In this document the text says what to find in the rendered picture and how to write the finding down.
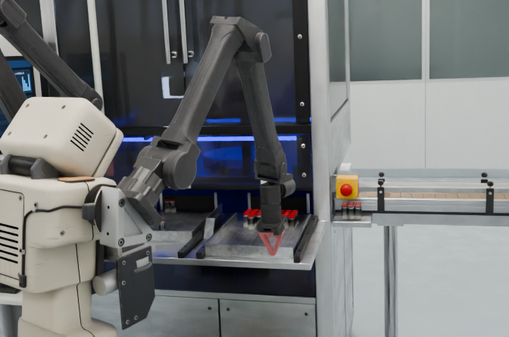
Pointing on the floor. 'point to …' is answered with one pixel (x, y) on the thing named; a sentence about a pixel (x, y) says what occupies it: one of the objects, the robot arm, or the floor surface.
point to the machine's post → (321, 138)
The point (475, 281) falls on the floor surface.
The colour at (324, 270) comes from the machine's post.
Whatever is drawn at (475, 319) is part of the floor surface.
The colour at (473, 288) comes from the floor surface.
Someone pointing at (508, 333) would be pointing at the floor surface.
